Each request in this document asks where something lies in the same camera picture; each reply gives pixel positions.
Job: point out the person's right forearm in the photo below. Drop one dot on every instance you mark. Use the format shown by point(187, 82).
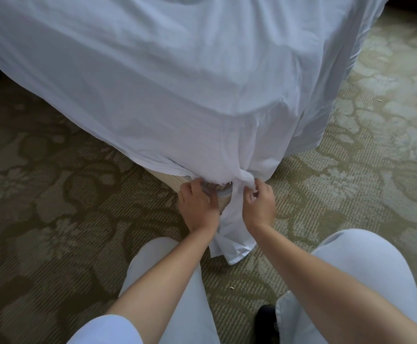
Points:
point(337, 290)

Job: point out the person's white shirt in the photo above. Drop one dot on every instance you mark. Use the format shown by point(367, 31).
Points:
point(106, 331)

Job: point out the person's left forearm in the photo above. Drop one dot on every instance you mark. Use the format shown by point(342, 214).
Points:
point(162, 283)

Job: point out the person's left hand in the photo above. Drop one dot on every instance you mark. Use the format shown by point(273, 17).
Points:
point(198, 207)

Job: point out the person's black right shoe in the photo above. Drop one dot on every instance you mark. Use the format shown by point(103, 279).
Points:
point(266, 326)

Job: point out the white bed sheet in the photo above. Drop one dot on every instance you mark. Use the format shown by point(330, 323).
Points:
point(180, 82)

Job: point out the person's right hand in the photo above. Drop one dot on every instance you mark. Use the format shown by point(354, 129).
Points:
point(260, 207)

